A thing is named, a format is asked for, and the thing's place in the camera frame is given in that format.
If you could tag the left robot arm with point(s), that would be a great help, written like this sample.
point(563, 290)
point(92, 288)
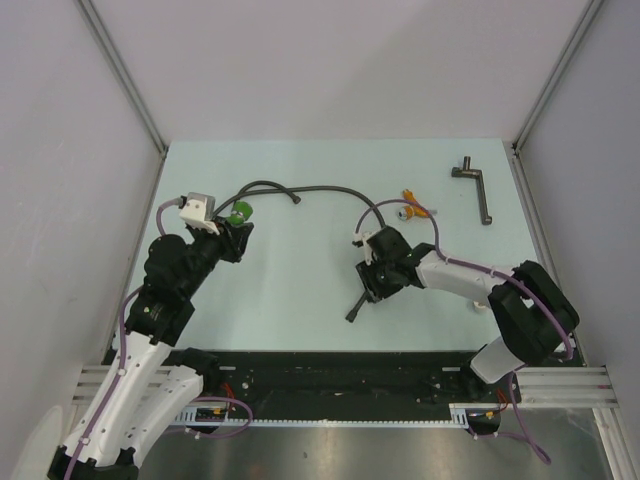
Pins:
point(124, 421)

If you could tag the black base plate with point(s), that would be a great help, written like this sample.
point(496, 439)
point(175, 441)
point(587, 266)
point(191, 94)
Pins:
point(350, 387)

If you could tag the left aluminium frame post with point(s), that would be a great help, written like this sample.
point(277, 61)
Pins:
point(116, 63)

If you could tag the dark metal faucet spout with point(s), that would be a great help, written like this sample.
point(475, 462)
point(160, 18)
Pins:
point(466, 171)

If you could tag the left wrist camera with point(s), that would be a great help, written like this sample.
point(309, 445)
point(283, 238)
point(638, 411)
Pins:
point(198, 212)

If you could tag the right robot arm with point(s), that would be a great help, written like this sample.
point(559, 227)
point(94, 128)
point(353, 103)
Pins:
point(533, 315)

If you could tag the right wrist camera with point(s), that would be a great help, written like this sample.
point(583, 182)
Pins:
point(361, 240)

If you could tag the right aluminium frame post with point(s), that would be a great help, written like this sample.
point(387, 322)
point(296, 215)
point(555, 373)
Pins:
point(576, 38)

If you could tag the aluminium frame post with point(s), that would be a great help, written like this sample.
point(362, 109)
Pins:
point(116, 63)
point(576, 38)

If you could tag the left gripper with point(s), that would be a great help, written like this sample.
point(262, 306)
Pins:
point(233, 240)

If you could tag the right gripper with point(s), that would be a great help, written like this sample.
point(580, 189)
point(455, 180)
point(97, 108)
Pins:
point(376, 291)

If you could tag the orange water faucet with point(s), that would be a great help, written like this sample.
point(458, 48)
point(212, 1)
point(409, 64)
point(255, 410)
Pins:
point(410, 209)

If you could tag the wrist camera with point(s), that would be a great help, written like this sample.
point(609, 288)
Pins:
point(361, 240)
point(198, 212)

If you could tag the green water faucet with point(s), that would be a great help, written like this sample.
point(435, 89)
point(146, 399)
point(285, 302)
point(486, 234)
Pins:
point(240, 213)

